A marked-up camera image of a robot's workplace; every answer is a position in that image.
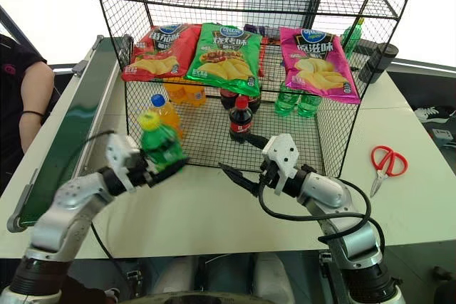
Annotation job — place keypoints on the black wristband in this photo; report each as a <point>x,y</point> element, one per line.
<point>32,113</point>

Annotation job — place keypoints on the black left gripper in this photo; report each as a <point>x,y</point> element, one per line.
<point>139,175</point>

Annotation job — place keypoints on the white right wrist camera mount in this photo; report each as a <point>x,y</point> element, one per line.
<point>283,154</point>

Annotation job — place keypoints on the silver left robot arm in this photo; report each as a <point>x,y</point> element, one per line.
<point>67,208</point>

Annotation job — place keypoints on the green soda bottle yellow cap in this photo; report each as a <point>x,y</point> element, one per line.
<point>160,144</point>

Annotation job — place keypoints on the purple packet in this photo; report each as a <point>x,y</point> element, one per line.
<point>261,30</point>

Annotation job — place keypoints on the black and white sneaker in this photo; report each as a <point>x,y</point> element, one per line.
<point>432,113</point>

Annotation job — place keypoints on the cola bottle red cap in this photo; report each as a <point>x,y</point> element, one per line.
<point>240,122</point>

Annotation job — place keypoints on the red potato chip bag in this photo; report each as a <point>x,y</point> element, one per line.
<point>160,58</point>

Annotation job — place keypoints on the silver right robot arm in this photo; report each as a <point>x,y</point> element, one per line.
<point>335,197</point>

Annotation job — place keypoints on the green conveyor belt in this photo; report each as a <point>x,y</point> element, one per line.
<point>76,111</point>

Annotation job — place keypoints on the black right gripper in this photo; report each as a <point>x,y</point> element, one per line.
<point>270,175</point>

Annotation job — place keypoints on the black cylindrical device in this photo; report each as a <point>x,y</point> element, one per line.
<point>377,62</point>

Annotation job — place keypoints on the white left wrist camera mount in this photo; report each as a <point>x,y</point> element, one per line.
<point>119,154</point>

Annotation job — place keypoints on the person in black shirt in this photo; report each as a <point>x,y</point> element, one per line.
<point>12,79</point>

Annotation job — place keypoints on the pink potato chip bag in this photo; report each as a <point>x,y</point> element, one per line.
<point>320,69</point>

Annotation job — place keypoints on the orange soda bottle blue cap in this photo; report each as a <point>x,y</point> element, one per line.
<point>167,113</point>

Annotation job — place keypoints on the person's bare forearm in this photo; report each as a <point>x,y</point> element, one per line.
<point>35,90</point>

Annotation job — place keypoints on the grey rounded shape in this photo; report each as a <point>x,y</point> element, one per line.
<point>274,279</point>

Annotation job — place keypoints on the green potato chip bag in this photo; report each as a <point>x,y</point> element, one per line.
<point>224,62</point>

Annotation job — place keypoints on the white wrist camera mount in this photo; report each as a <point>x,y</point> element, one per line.
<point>283,154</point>
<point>119,154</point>

